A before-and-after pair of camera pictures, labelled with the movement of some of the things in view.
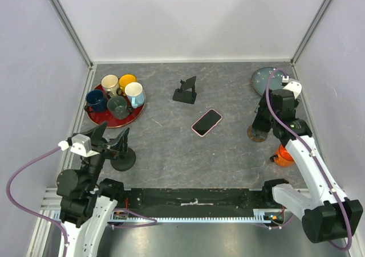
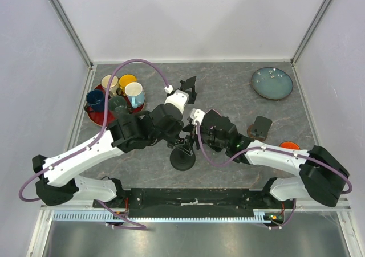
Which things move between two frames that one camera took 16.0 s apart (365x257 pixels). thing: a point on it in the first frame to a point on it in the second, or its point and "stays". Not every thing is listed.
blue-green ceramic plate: x=259 y=78 stays
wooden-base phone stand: x=256 y=135 stays
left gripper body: x=95 y=159 to x=170 y=137
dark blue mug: x=96 y=100 stays
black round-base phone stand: x=125 y=160 to x=182 y=158
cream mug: x=110 y=84 stays
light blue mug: x=136 y=94 stays
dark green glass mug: x=117 y=106 stays
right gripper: x=260 y=106 to x=190 y=139
